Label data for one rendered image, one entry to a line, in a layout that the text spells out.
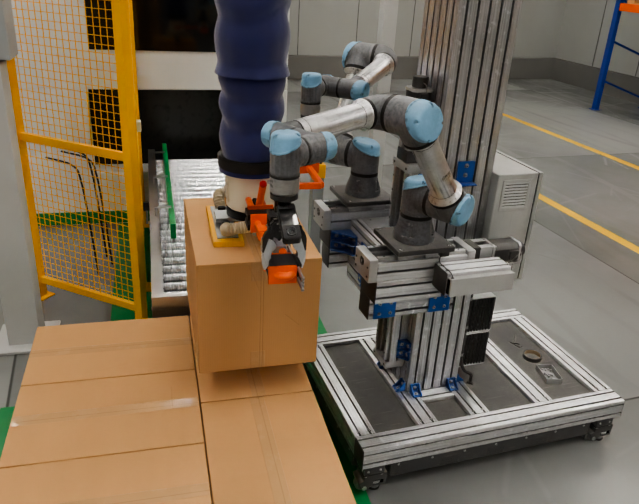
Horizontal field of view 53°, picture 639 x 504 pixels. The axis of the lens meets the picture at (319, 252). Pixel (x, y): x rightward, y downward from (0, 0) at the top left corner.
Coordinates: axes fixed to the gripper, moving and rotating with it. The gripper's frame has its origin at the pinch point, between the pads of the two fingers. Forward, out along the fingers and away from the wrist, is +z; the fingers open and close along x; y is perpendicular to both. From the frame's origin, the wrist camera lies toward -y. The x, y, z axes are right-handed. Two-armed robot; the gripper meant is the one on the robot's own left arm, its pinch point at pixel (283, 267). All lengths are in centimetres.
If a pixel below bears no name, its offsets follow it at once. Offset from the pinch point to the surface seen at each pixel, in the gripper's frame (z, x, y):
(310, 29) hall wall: 48, -229, 1003
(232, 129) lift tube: -23, 7, 54
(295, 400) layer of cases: 66, -11, 27
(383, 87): 27, -156, 382
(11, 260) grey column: 70, 106, 163
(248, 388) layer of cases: 66, 5, 37
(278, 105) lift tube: -30, -7, 54
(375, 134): 68, -153, 381
